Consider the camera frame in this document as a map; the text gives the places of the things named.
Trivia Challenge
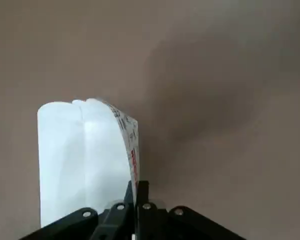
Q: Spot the white box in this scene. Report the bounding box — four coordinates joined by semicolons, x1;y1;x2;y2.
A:
36;97;140;229

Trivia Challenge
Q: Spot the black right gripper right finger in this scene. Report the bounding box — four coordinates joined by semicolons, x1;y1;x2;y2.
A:
136;179;249;240

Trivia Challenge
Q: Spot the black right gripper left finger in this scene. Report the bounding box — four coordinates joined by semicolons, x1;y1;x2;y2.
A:
16;180;138;240

